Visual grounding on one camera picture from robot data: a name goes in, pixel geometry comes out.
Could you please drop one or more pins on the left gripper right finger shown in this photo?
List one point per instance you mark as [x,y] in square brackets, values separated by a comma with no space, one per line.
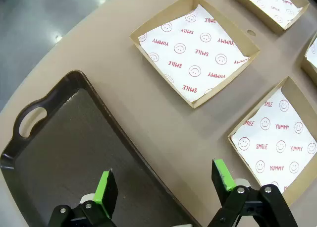
[223,177]

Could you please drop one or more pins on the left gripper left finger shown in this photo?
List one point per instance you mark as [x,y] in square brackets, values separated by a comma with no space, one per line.
[104,194]

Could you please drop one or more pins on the white smiley print liner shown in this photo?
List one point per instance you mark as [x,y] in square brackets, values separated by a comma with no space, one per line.
[193,53]
[314,53]
[270,1]
[277,142]

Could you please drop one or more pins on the kraft paper box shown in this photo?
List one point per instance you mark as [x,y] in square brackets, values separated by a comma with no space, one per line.
[223,23]
[262,14]
[308,71]
[302,100]

